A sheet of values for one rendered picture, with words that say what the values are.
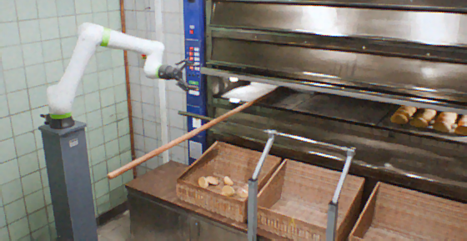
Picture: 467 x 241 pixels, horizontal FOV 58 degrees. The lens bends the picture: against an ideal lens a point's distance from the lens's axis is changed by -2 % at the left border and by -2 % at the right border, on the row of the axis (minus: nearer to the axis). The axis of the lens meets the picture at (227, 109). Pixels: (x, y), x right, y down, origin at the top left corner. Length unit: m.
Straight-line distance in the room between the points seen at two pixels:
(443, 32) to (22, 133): 2.71
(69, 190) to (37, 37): 1.09
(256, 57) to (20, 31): 1.57
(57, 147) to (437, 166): 2.20
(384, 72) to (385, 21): 0.29
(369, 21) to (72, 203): 2.08
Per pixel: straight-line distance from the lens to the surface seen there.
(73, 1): 3.40
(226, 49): 3.07
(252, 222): 2.60
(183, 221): 3.05
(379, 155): 2.77
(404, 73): 2.59
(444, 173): 2.72
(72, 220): 2.92
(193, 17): 3.16
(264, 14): 2.87
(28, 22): 3.20
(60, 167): 2.77
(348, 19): 2.65
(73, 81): 2.50
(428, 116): 2.91
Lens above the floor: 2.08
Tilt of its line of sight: 18 degrees down
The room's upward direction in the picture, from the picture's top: straight up
